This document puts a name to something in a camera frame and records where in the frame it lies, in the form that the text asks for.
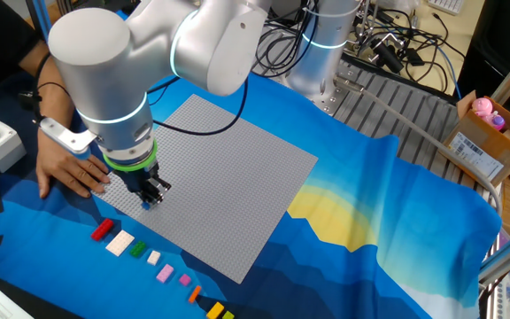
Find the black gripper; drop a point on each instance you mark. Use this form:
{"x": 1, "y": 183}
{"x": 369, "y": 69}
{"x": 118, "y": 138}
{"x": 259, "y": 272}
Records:
{"x": 135, "y": 179}

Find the blue Lego brick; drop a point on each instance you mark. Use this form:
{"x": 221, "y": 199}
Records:
{"x": 146, "y": 206}

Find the red Lego brick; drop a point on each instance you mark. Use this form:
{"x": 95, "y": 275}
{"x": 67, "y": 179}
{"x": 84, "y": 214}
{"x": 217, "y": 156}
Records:
{"x": 102, "y": 229}

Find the gray Lego baseplate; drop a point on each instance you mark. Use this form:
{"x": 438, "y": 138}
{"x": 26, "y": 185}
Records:
{"x": 237, "y": 177}

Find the person's left forearm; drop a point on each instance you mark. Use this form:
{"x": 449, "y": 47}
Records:
{"x": 56, "y": 111}

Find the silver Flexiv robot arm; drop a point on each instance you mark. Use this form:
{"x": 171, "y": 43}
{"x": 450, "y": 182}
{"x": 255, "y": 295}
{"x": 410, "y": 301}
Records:
{"x": 91, "y": 53}

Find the large white Lego plate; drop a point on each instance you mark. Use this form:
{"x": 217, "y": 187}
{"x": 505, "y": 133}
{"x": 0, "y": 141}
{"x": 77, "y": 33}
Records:
{"x": 120, "y": 243}

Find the small white Lego brick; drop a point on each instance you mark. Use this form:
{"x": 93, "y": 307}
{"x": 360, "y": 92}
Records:
{"x": 153, "y": 258}

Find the light pink Lego brick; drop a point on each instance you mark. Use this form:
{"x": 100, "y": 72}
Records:
{"x": 164, "y": 273}

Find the small magenta Lego brick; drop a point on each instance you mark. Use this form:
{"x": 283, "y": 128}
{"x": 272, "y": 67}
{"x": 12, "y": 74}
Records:
{"x": 185, "y": 280}

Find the orange Lego brick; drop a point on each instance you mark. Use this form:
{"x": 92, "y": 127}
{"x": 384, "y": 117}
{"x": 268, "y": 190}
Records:
{"x": 194, "y": 294}

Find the yellow Lego brick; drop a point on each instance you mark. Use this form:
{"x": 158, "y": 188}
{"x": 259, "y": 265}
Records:
{"x": 215, "y": 311}

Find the lime green Lego brick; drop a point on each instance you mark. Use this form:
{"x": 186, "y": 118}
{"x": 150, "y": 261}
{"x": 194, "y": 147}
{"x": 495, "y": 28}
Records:
{"x": 228, "y": 315}

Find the person's left hand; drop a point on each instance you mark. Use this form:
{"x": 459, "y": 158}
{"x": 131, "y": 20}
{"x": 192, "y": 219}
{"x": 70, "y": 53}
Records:
{"x": 69, "y": 170}

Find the blue landscape print cloth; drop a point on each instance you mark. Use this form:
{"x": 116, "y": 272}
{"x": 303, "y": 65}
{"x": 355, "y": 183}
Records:
{"x": 348, "y": 199}

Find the open cardboard box with label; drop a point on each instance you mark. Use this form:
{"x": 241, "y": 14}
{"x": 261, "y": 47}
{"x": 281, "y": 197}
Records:
{"x": 481, "y": 137}

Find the pink pig toy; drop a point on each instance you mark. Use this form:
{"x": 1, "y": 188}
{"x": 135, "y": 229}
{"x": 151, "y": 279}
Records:
{"x": 482, "y": 106}

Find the white keyboard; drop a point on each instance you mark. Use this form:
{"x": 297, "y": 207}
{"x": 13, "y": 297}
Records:
{"x": 447, "y": 5}

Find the purple toy bottle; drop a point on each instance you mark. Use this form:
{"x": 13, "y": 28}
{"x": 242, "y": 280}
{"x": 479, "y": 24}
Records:
{"x": 497, "y": 122}

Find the black cabinet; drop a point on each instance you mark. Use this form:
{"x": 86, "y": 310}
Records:
{"x": 503, "y": 35}

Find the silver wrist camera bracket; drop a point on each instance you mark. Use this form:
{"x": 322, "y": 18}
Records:
{"x": 67, "y": 137}

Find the aluminium frame rail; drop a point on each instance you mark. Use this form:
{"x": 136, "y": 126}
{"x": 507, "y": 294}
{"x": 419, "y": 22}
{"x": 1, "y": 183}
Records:
{"x": 509, "y": 252}

